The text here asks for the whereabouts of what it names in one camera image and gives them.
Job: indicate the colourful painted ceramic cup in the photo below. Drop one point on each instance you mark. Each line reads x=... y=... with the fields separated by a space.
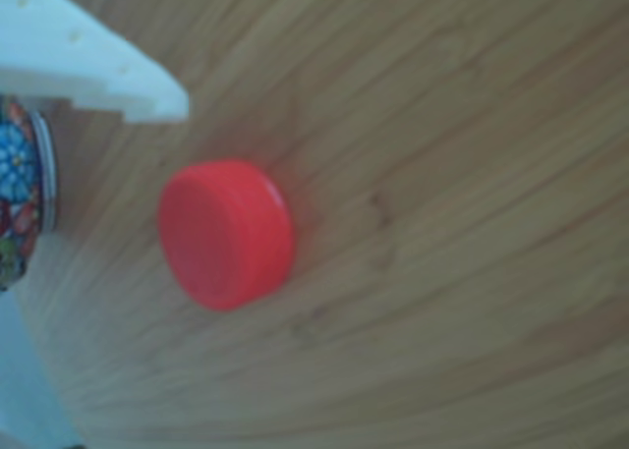
x=17 y=174

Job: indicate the red bottle cap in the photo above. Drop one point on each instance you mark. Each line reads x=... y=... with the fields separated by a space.
x=221 y=238

